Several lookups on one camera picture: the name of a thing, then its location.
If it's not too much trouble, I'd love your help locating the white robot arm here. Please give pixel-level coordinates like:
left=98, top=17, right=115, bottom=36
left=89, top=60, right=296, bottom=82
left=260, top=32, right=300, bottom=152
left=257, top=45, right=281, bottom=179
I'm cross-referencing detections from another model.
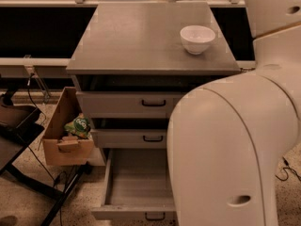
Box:
left=167, top=0, right=301, bottom=226

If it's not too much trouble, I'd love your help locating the grey drawer cabinet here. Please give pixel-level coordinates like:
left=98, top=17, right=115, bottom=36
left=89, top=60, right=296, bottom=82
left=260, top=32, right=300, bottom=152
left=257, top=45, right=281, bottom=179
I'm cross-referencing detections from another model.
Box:
left=71, top=1, right=235, bottom=159

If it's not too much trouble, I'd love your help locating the grey middle drawer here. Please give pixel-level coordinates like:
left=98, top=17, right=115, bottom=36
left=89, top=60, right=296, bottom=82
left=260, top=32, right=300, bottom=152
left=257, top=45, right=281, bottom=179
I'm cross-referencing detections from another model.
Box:
left=91, top=129, right=166, bottom=149

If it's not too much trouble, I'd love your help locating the grey top drawer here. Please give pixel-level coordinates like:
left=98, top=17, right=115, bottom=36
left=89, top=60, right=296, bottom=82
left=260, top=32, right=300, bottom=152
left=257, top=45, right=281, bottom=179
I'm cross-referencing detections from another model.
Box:
left=76, top=91, right=183, bottom=119

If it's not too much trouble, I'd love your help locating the green snack bag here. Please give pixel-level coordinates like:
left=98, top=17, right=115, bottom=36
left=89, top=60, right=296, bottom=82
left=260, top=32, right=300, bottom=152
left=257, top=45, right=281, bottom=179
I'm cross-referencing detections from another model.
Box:
left=64, top=113, right=90, bottom=139

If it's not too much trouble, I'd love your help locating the grey open bottom drawer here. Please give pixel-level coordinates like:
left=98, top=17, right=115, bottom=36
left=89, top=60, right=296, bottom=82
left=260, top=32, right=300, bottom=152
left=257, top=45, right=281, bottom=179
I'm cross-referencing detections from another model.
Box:
left=91, top=149, right=177, bottom=221

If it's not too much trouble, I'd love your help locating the white ceramic bowl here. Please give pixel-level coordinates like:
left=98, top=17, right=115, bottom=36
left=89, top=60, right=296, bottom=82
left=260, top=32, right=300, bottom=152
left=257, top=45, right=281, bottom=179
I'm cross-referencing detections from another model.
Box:
left=180, top=25, right=215, bottom=55

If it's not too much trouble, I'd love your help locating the cardboard box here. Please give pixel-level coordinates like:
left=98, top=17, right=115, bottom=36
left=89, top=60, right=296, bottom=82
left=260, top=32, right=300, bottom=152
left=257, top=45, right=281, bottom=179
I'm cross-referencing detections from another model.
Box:
left=42, top=87, right=94, bottom=166

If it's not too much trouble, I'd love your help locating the black rolling stand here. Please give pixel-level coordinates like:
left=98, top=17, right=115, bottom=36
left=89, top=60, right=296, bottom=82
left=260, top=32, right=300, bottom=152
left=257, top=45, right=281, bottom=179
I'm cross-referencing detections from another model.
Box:
left=0, top=89, right=91, bottom=226

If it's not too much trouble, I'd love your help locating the black cable at left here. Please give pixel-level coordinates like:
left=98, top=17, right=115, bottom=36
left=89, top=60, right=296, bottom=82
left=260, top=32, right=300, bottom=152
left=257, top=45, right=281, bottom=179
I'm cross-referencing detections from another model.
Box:
left=25, top=73, right=69, bottom=226

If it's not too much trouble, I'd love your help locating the grey wall rail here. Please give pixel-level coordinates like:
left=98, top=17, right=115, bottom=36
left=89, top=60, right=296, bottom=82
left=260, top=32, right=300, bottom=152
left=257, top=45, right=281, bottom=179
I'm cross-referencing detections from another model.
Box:
left=0, top=56, right=255, bottom=78

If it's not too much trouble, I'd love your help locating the black floor cable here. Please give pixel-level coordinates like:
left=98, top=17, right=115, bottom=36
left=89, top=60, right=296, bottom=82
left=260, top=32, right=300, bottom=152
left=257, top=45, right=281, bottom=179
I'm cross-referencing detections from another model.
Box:
left=275, top=155, right=301, bottom=183

